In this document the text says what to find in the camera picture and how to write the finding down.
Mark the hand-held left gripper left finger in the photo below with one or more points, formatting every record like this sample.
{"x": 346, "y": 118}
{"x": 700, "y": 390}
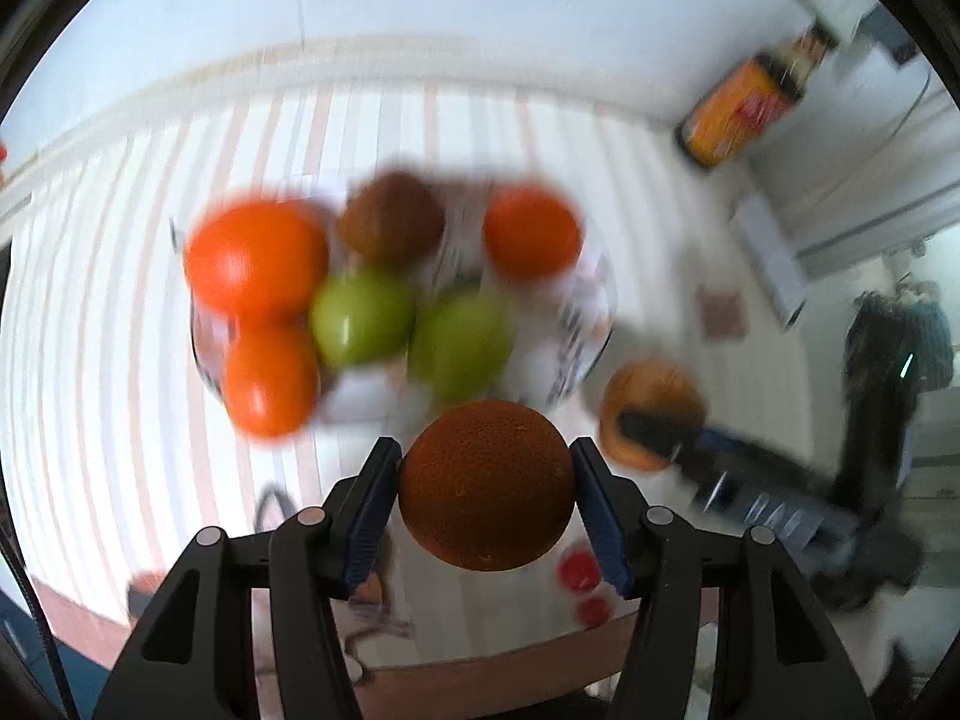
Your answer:
{"x": 367, "y": 517}

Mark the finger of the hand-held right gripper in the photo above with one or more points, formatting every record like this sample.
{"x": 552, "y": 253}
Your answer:
{"x": 787, "y": 521}
{"x": 660, "y": 431}

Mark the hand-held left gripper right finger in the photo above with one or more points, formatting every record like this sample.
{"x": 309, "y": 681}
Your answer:
{"x": 604, "y": 521}

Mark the glass fruit bowl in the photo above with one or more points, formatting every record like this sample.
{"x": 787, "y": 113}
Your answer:
{"x": 360, "y": 399}

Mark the dark reddish orange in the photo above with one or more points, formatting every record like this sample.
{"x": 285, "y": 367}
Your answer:
{"x": 486, "y": 487}

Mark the small bright orange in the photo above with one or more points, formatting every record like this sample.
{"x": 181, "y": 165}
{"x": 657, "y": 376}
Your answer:
{"x": 271, "y": 382}

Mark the green apple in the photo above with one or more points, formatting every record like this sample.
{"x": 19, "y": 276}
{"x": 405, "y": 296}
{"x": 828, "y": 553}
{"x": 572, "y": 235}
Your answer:
{"x": 461, "y": 345}
{"x": 364, "y": 319}

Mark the medium bright orange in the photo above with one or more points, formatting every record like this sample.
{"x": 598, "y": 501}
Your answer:
{"x": 532, "y": 232}

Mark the large bright orange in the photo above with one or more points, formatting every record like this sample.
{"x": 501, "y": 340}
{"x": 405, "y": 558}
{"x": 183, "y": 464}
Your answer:
{"x": 255, "y": 259}

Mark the red cherry tomato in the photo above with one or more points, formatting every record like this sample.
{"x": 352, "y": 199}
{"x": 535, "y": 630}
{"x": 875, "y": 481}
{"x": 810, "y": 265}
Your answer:
{"x": 580, "y": 571}
{"x": 592, "y": 613}

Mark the striped tablecloth with cat print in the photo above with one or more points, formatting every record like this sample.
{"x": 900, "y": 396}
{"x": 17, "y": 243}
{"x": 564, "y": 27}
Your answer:
{"x": 112, "y": 315}

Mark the dark soy sauce bottle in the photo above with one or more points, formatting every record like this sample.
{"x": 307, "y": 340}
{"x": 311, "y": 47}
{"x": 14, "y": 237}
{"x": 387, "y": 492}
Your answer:
{"x": 742, "y": 109}

